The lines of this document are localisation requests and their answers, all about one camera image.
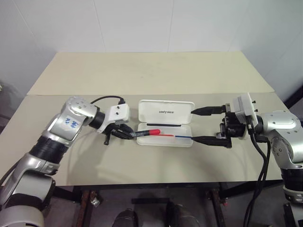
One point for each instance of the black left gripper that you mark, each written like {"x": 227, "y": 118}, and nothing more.
{"x": 111, "y": 132}

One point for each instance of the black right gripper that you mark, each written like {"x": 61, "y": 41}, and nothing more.
{"x": 233, "y": 128}

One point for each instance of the black marker with red cap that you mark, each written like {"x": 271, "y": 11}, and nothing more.
{"x": 154, "y": 132}

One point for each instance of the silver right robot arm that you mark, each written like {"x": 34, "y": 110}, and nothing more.
{"x": 279, "y": 123}

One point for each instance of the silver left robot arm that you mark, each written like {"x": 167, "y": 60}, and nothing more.
{"x": 64, "y": 123}

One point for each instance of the white plastic pencil case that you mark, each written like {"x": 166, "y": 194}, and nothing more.
{"x": 165, "y": 112}

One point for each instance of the thin blue pen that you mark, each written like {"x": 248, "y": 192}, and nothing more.
{"x": 183, "y": 136}

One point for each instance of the thin black pen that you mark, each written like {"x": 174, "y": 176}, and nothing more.
{"x": 163, "y": 124}

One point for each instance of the thin red pen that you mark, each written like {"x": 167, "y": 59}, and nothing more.
{"x": 166, "y": 135}

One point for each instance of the rusty metal table leg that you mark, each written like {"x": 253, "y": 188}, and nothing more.
{"x": 86, "y": 208}
{"x": 216, "y": 198}

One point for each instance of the dark rounded shape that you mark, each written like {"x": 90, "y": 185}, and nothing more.
{"x": 182, "y": 215}
{"x": 125, "y": 218}

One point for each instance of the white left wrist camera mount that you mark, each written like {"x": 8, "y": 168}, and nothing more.
{"x": 119, "y": 113}

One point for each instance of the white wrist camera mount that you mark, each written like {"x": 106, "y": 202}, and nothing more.
{"x": 246, "y": 106}
{"x": 119, "y": 113}

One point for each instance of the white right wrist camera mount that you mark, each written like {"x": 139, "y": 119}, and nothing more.
{"x": 246, "y": 106}

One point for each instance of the black metal table frame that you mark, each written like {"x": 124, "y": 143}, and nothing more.
{"x": 151, "y": 186}

